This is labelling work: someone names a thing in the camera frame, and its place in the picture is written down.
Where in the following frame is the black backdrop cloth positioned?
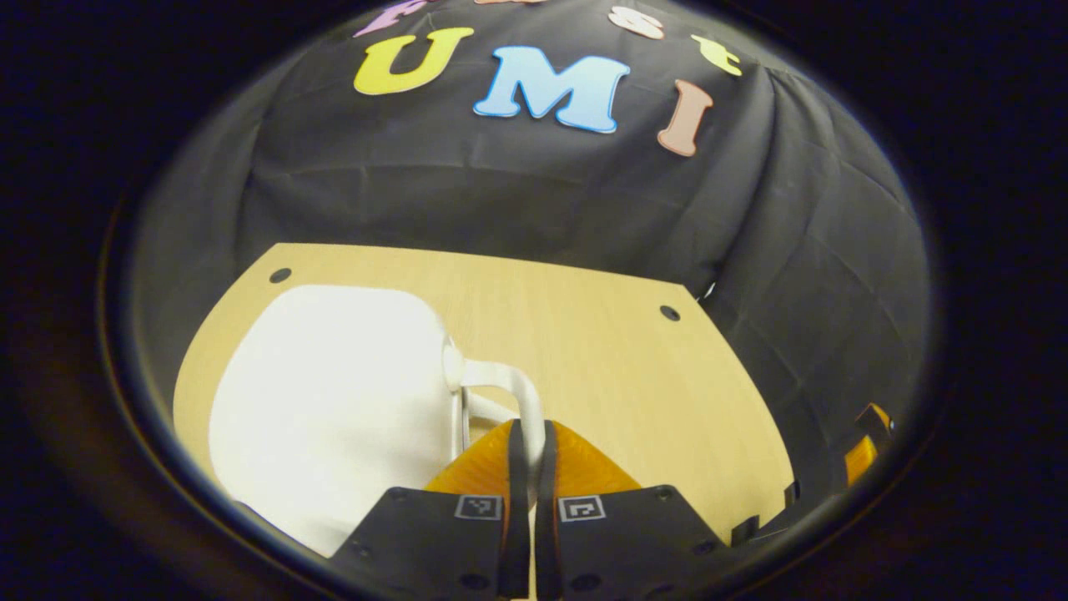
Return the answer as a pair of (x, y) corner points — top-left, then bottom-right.
(129, 0), (931, 535)

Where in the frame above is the white suitcase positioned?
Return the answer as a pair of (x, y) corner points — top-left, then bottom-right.
(209, 284), (547, 558)

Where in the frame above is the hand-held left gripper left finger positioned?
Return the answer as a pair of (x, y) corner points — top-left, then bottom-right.
(330, 420), (531, 601)

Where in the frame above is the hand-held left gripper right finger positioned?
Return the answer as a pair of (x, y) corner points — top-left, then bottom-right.
(537, 420), (727, 601)

